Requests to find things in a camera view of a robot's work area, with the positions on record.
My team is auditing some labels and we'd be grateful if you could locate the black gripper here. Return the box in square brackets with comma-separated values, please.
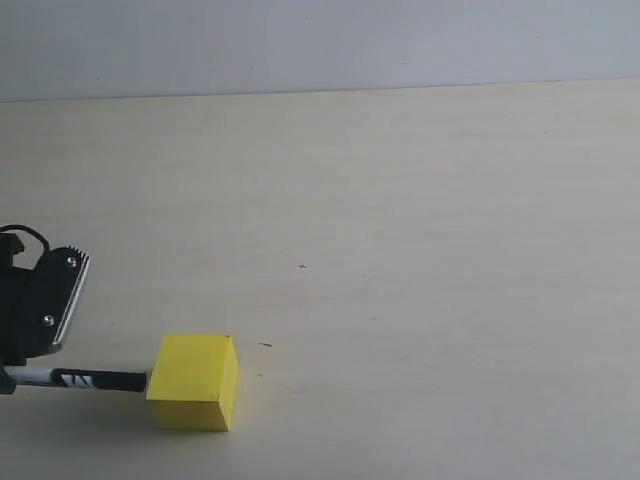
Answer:
[1, 232, 33, 395]

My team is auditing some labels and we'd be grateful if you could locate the black and white marker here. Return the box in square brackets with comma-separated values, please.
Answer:
[3, 366, 147, 393]

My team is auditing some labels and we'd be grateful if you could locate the yellow cube block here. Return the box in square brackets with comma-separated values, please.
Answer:
[145, 334, 239, 432]

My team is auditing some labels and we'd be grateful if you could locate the black cable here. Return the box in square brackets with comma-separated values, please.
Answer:
[0, 224, 51, 251]

